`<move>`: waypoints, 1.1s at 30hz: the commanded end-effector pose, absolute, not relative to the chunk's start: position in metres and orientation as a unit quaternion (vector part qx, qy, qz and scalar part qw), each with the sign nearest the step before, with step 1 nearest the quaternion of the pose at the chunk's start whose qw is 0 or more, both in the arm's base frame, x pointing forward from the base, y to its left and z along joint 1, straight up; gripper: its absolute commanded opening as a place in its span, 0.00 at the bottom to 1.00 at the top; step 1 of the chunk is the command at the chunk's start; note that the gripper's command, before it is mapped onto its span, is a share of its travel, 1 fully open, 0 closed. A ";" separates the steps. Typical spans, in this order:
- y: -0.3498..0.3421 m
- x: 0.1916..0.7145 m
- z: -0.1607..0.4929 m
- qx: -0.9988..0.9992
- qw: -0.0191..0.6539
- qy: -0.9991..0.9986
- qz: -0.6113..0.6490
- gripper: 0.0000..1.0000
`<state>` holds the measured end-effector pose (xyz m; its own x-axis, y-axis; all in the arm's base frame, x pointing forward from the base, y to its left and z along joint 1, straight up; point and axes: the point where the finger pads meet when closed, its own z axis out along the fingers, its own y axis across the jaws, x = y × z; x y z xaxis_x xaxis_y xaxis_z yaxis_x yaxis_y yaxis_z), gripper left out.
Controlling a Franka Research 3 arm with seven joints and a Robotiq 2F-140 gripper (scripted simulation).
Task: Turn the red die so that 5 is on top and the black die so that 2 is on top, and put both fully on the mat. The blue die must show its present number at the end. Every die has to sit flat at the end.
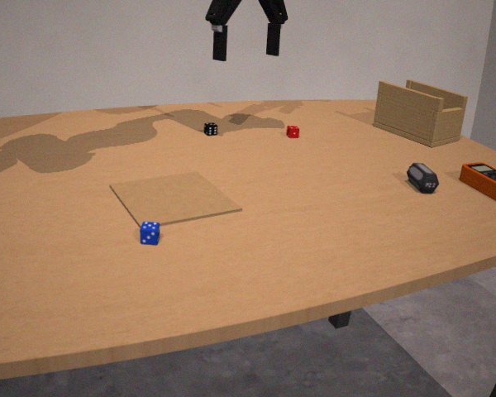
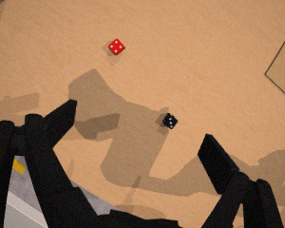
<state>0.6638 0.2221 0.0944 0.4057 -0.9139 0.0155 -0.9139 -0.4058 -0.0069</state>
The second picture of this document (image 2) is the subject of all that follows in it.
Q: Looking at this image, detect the red die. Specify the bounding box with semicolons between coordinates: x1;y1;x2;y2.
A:
108;39;125;55

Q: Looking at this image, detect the black die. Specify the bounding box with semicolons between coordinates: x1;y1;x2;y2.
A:
162;113;178;129

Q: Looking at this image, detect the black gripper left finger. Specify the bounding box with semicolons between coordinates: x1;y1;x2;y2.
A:
0;99;106;228

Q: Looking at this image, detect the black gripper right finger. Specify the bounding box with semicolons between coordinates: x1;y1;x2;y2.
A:
197;134;284;228

